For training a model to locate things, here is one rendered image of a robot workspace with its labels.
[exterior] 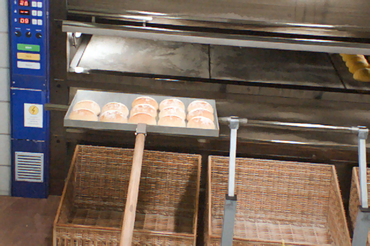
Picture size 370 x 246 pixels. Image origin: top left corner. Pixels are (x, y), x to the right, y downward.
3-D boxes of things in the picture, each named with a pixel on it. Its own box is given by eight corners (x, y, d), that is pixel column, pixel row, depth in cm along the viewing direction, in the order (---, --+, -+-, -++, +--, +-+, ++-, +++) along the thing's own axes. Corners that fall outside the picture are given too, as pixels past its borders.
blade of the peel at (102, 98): (218, 136, 262) (219, 129, 261) (63, 126, 260) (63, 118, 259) (214, 100, 295) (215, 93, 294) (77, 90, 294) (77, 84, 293)
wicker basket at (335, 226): (201, 208, 334) (206, 153, 323) (326, 218, 335) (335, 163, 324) (203, 271, 289) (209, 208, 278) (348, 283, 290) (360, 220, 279)
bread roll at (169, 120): (185, 126, 268) (186, 112, 266) (184, 133, 262) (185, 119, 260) (158, 123, 268) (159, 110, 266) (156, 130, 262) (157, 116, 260)
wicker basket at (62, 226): (73, 198, 334) (75, 142, 323) (198, 208, 334) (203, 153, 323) (50, 259, 289) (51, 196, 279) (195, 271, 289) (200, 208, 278)
